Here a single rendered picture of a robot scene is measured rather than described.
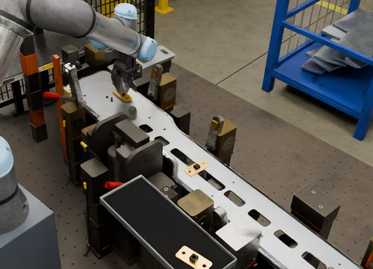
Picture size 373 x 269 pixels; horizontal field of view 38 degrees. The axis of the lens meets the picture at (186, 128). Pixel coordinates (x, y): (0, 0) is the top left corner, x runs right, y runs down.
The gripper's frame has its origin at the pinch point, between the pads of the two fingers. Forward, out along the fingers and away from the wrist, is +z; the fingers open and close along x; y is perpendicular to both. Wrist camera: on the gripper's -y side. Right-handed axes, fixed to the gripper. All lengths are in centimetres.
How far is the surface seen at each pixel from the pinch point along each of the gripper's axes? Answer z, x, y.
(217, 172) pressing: 2, -1, 52
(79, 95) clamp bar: -7.3, -19.7, 1.6
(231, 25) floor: 105, 218, -139
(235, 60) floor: 104, 179, -96
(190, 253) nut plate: -15, -39, 79
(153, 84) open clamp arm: -2.0, 10.0, 5.9
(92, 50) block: -3.1, 4.4, -26.0
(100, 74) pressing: 2.7, 1.7, -17.1
